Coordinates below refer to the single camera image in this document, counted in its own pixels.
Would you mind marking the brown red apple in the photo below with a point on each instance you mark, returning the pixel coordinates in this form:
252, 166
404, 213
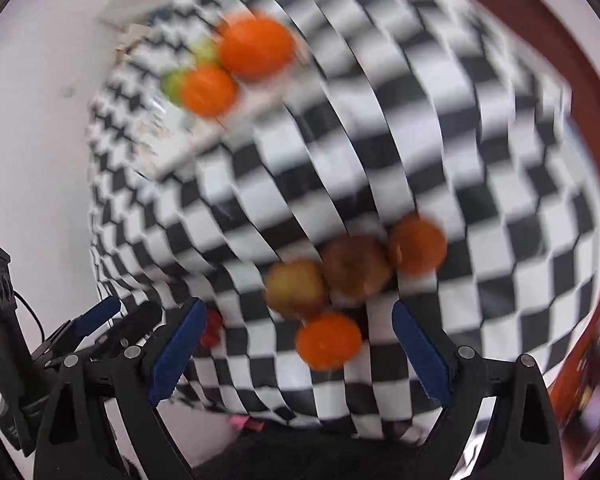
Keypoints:
356, 266

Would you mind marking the white tray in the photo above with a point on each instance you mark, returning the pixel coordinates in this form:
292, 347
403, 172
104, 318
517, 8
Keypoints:
215, 135

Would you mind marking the pink object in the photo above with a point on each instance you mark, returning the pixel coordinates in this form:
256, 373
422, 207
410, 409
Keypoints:
244, 422

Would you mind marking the small red fruit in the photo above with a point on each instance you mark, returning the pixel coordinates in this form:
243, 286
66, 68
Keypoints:
211, 330

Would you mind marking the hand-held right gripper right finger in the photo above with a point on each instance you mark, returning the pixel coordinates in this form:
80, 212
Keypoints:
421, 355

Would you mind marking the black and white checkered tablecloth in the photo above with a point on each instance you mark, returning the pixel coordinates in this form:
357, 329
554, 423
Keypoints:
340, 160

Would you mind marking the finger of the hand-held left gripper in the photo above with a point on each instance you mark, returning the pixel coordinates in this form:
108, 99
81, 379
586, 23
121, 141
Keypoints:
96, 317
135, 322

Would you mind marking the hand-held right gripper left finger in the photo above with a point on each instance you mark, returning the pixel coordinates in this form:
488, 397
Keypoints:
175, 350

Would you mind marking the yellow red apple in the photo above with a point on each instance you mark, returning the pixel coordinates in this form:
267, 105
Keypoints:
295, 290

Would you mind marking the large orange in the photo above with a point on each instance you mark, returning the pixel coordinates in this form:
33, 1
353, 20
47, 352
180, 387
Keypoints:
256, 47

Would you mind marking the dark blurred clutter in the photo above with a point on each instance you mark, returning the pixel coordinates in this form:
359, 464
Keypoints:
597, 375

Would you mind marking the brown wooden furniture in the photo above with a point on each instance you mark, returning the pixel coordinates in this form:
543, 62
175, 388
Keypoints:
555, 20

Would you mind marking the green lime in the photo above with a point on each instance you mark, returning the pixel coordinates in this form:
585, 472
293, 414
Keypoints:
172, 83
203, 53

